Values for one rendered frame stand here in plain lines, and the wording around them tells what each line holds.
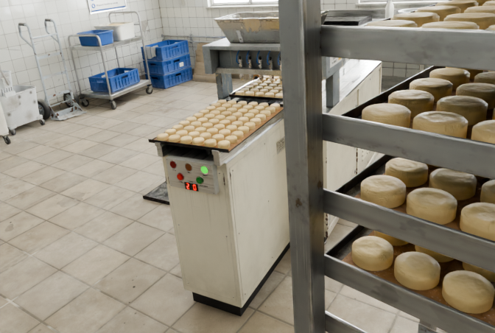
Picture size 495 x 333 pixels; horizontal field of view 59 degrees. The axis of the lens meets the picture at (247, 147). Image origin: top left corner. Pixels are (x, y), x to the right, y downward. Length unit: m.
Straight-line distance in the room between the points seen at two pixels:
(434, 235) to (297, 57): 0.21
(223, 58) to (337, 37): 2.15
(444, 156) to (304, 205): 0.16
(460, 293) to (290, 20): 0.33
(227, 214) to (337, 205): 1.43
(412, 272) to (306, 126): 0.21
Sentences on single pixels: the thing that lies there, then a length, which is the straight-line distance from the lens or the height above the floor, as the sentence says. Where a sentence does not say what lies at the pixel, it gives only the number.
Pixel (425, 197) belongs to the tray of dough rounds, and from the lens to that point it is 0.51.
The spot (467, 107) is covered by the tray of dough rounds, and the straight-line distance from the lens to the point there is 0.51.
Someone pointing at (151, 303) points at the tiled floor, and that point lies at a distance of 2.47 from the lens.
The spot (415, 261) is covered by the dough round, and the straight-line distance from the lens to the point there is 0.57.
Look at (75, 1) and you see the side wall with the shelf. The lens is 6.52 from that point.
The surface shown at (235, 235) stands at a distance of 1.97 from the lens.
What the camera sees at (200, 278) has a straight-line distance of 2.24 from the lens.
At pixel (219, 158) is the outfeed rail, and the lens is 1.76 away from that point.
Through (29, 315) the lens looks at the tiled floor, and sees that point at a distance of 2.67.
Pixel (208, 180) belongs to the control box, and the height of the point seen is 0.77.
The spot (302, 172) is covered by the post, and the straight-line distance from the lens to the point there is 0.47.
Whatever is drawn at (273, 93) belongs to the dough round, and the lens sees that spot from 2.41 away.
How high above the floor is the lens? 1.58
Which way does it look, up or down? 22 degrees down
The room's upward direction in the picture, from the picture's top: 5 degrees counter-clockwise
